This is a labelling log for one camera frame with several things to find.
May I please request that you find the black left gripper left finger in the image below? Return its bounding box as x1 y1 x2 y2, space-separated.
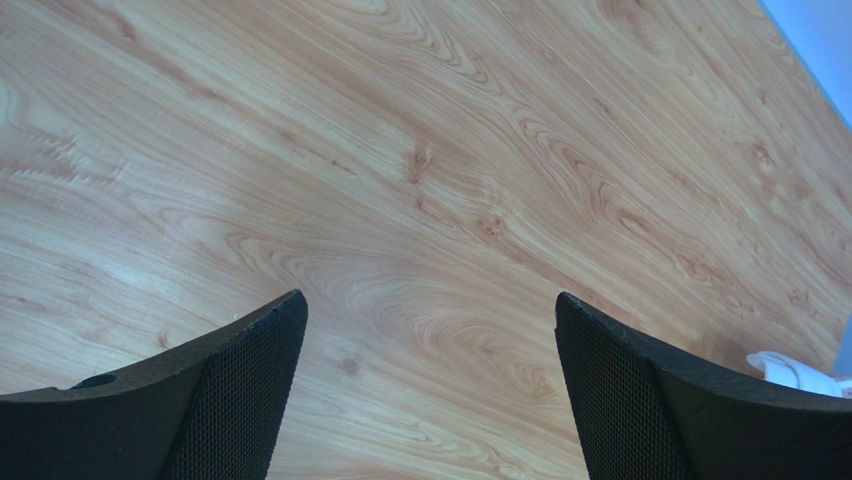
1 290 308 479

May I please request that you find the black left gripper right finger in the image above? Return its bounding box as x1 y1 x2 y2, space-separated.
555 292 851 479

